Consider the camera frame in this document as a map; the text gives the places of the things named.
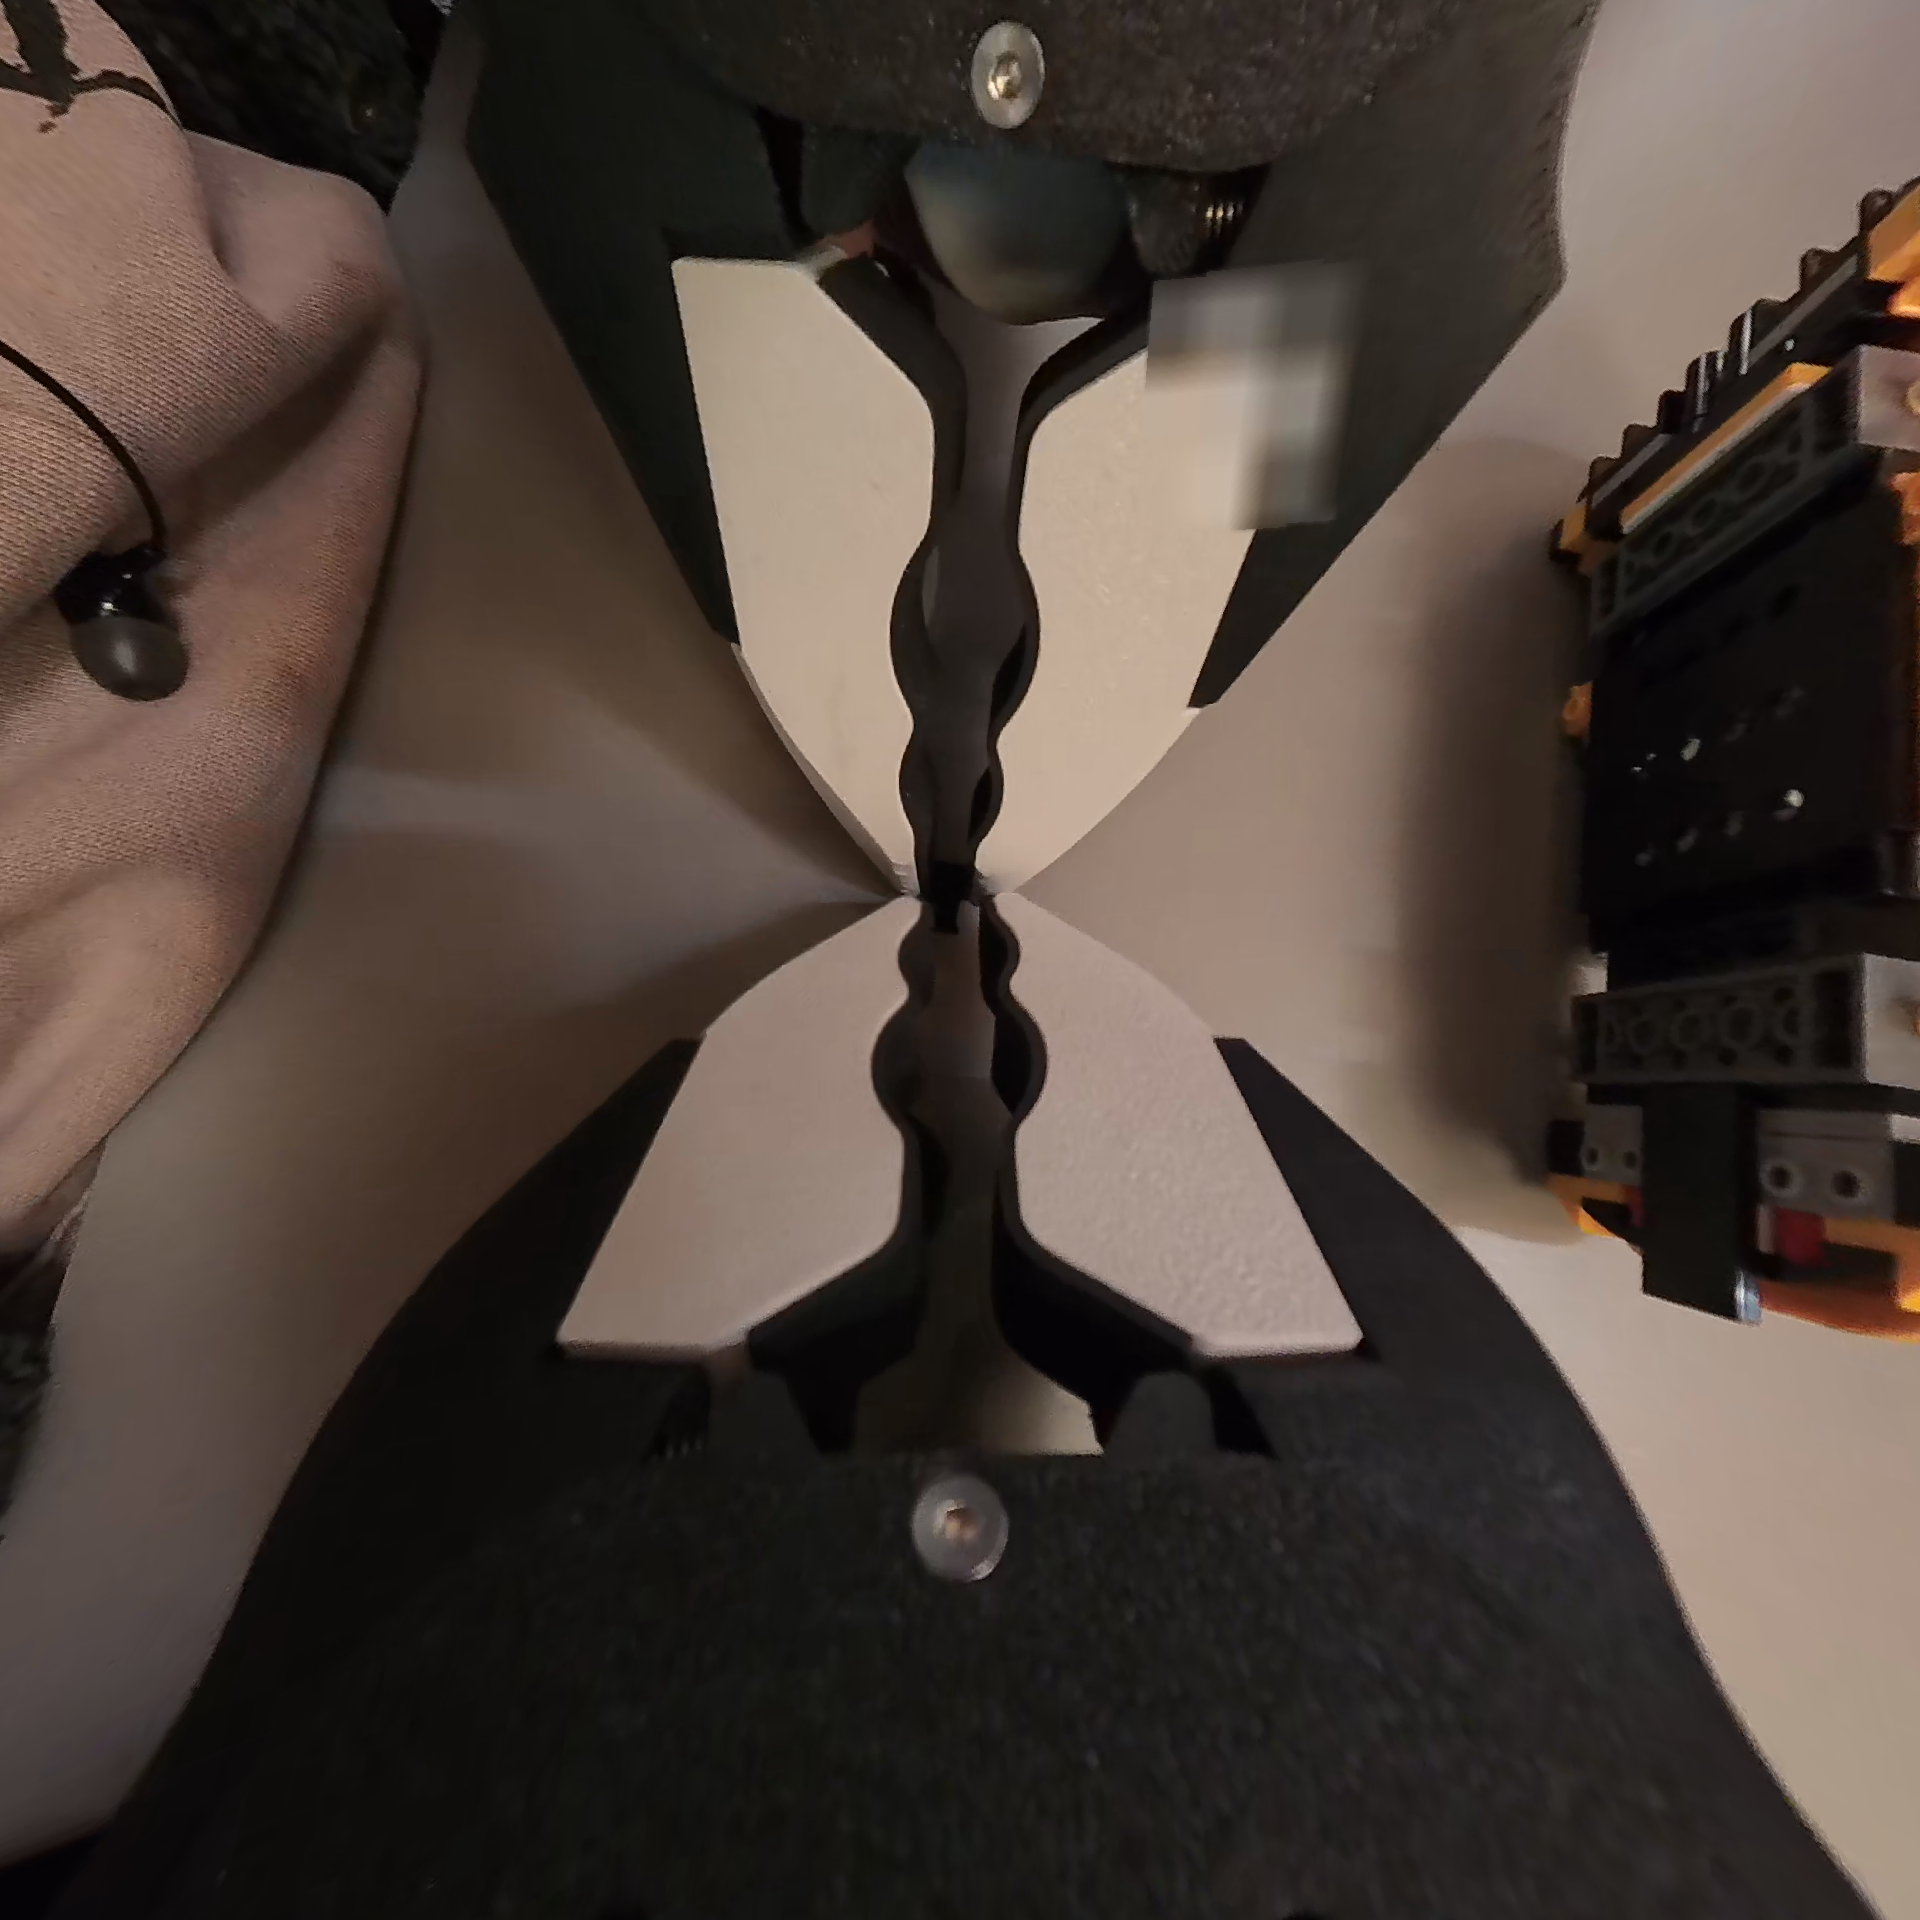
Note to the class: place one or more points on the yellow lego car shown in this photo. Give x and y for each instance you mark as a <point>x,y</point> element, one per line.
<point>1726,720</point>

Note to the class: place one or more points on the small black lego piece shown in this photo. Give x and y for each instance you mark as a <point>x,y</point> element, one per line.
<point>947,896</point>

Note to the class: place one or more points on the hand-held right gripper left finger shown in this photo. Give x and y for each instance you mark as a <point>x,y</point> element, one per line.
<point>765,1155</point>

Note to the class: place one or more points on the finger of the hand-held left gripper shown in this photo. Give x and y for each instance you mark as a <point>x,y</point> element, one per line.
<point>1112,631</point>
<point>796,495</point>

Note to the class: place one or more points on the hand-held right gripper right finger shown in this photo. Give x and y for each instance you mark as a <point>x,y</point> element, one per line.
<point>1154,1170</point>

